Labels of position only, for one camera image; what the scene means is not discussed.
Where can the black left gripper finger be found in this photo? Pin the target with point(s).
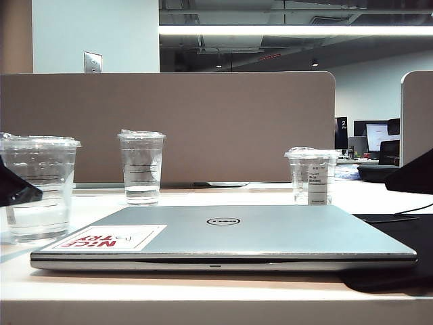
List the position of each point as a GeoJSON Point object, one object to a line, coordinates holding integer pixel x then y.
{"type": "Point", "coordinates": [15, 186]}

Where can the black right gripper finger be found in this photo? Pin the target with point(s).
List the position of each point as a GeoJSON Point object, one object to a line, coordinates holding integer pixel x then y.
{"type": "Point", "coordinates": [416, 179]}

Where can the large clear plastic cup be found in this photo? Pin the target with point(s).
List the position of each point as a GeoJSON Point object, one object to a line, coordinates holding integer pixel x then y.
{"type": "Point", "coordinates": [40, 216]}

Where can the clear plastic cup with label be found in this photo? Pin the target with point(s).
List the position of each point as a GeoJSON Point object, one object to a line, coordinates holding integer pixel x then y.
{"type": "Point", "coordinates": [318, 189]}

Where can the tall clear plastic cup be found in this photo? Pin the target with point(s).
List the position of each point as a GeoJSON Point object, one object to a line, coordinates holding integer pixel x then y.
{"type": "Point", "coordinates": [142, 189]}

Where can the silver Dell laptop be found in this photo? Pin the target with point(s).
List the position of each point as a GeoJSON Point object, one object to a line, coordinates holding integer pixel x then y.
{"type": "Point", "coordinates": [270, 233]}

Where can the black office chair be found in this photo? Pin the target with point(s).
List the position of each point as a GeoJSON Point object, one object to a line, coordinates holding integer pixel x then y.
{"type": "Point", "coordinates": [389, 152]}

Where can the round black cushion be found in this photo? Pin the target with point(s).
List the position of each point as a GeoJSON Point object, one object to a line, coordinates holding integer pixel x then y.
{"type": "Point", "coordinates": [375, 172]}

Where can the lit computer monitor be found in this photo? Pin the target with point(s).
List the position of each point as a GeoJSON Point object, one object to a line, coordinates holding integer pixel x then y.
{"type": "Point", "coordinates": [375, 137]}

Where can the black desk mat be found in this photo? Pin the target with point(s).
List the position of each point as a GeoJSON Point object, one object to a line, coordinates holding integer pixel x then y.
{"type": "Point", "coordinates": [406, 243]}

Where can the blue printed plastic bag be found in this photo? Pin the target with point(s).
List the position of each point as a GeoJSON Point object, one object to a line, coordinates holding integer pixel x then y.
{"type": "Point", "coordinates": [346, 174]}

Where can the black sign with number two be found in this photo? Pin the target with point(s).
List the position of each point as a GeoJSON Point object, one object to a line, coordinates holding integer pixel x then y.
{"type": "Point", "coordinates": [341, 133]}

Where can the red white Nice Try sticker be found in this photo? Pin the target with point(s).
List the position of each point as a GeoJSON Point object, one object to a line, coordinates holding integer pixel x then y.
{"type": "Point", "coordinates": [101, 240]}

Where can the grey monitor stand base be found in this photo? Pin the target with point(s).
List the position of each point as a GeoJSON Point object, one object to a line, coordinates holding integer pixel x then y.
{"type": "Point", "coordinates": [226, 184]}

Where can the wide brown desk divider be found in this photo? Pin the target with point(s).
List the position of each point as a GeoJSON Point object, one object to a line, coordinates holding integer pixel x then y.
{"type": "Point", "coordinates": [203, 128]}

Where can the long ceiling light strip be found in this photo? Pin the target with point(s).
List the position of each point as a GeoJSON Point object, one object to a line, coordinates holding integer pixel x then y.
{"type": "Point", "coordinates": [287, 30]}

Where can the metal wall switch plate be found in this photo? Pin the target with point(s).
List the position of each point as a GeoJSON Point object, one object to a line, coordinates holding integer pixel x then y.
{"type": "Point", "coordinates": [93, 62]}

